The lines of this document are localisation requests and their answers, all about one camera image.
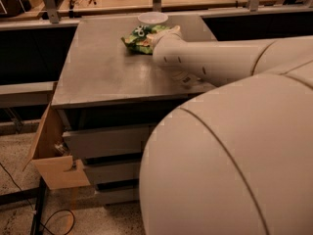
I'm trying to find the black metal stand leg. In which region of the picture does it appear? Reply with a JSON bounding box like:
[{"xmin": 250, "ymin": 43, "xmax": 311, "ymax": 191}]
[{"xmin": 30, "ymin": 178, "xmax": 47, "ymax": 235}]

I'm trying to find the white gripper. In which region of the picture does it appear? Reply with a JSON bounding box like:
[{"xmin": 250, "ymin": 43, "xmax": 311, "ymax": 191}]
[{"xmin": 147, "ymin": 25, "xmax": 182, "ymax": 48}]

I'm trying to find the clear plastic water bottle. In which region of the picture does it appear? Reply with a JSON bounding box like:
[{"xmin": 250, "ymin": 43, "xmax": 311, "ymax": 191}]
[{"xmin": 171, "ymin": 70, "xmax": 198, "ymax": 87}]

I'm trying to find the top grey drawer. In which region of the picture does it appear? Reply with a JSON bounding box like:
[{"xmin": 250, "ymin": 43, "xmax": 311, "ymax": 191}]
[{"xmin": 63, "ymin": 124, "xmax": 156, "ymax": 159}]

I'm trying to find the black floor cable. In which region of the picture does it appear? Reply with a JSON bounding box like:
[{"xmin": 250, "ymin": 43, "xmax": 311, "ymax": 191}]
[{"xmin": 0, "ymin": 162, "xmax": 76, "ymax": 235}]

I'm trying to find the grey drawer cabinet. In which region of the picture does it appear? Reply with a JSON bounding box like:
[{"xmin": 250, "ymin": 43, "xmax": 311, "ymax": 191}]
[{"xmin": 52, "ymin": 16, "xmax": 211, "ymax": 192}]

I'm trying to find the brown cardboard box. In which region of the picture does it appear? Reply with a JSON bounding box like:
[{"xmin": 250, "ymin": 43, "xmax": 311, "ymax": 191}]
[{"xmin": 23, "ymin": 105, "xmax": 90, "ymax": 190}]

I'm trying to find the bottom grey drawer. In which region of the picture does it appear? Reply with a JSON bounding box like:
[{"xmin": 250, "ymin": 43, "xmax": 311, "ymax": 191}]
[{"xmin": 95, "ymin": 187, "xmax": 139, "ymax": 205}]

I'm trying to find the grey drawer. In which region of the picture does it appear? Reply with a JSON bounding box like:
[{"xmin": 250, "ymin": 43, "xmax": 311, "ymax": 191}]
[
  {"xmin": 63, "ymin": 124, "xmax": 156, "ymax": 159},
  {"xmin": 95, "ymin": 187, "xmax": 139, "ymax": 205},
  {"xmin": 84, "ymin": 160, "xmax": 141, "ymax": 185}
]

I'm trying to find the white ceramic bowl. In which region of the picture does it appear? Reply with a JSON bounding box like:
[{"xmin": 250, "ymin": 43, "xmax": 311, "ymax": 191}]
[{"xmin": 138, "ymin": 12, "xmax": 168, "ymax": 24}]

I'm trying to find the middle grey drawer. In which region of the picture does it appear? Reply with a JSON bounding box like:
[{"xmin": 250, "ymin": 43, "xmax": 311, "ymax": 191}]
[{"xmin": 84, "ymin": 160, "xmax": 141, "ymax": 185}]

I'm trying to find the green rice chip bag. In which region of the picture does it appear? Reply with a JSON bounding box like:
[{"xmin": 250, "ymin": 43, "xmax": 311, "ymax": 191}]
[{"xmin": 121, "ymin": 24, "xmax": 169, "ymax": 55}]

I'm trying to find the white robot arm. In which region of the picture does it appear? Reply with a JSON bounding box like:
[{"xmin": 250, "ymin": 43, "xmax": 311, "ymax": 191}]
[{"xmin": 139, "ymin": 28, "xmax": 313, "ymax": 235}]

